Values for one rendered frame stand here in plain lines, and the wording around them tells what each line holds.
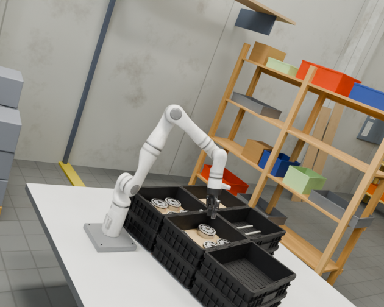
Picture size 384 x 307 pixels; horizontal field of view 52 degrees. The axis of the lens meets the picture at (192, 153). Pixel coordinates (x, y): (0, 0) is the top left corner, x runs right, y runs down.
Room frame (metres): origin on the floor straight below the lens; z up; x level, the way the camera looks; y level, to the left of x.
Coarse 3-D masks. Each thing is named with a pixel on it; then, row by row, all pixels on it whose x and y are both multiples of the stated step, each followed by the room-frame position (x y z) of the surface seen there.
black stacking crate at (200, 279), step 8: (200, 280) 1.59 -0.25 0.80; (192, 288) 1.62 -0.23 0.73; (200, 288) 1.59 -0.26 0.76; (208, 288) 1.56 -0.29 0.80; (200, 296) 1.58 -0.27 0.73; (208, 296) 1.56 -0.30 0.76; (216, 296) 1.52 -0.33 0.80; (208, 304) 1.55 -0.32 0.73; (216, 304) 1.53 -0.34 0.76; (224, 304) 1.49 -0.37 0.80; (272, 304) 1.65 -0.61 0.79
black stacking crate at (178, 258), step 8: (160, 240) 1.78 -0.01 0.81; (160, 248) 1.78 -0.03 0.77; (168, 248) 1.74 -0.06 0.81; (160, 256) 1.77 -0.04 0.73; (168, 256) 1.74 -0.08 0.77; (176, 256) 1.70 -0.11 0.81; (168, 264) 1.73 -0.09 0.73; (176, 264) 1.70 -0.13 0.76; (184, 264) 1.66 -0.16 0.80; (176, 272) 1.69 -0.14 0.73; (184, 272) 1.67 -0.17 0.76; (192, 272) 1.63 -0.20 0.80; (184, 280) 1.65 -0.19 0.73; (192, 280) 1.65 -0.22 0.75
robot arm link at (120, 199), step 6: (126, 174) 1.83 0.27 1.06; (120, 180) 1.80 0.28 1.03; (126, 180) 1.79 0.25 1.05; (120, 186) 1.79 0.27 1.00; (114, 192) 1.80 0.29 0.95; (120, 192) 1.82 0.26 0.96; (114, 198) 1.80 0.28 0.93; (120, 198) 1.80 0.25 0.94; (126, 198) 1.83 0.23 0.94; (114, 204) 1.79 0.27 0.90; (120, 204) 1.78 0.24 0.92; (126, 204) 1.79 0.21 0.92
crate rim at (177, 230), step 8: (168, 216) 1.83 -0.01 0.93; (176, 216) 1.87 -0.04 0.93; (168, 224) 1.78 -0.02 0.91; (176, 232) 1.74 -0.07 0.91; (184, 232) 1.73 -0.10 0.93; (240, 232) 1.97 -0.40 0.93; (192, 240) 1.68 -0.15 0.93; (248, 240) 1.91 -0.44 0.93; (200, 248) 1.64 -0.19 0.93; (208, 248) 1.66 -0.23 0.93
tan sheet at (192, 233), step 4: (196, 228) 2.03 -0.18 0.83; (188, 232) 1.95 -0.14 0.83; (192, 232) 1.97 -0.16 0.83; (196, 232) 1.98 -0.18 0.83; (192, 236) 1.92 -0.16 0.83; (196, 236) 1.94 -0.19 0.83; (200, 236) 1.95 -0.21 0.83; (216, 236) 2.03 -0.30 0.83; (196, 240) 1.90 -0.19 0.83; (200, 240) 1.91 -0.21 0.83; (204, 240) 1.93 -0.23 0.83; (208, 240) 1.95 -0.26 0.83; (212, 240) 1.96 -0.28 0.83; (216, 240) 1.98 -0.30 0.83; (200, 244) 1.86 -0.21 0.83
